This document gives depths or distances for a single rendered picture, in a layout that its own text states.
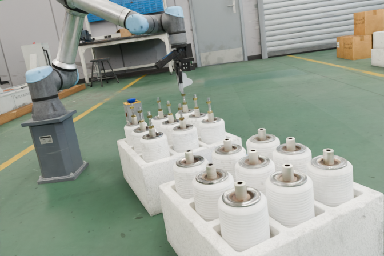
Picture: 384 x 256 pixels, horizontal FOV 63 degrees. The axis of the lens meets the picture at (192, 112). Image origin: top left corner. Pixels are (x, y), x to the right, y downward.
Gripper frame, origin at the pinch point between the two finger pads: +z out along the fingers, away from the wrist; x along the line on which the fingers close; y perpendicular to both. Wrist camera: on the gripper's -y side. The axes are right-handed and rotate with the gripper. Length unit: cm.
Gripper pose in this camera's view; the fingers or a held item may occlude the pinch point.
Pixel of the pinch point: (180, 91)
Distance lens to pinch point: 137.4
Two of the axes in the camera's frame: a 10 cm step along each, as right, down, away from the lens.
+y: 9.7, -1.7, 1.5
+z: 1.4, 9.6, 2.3
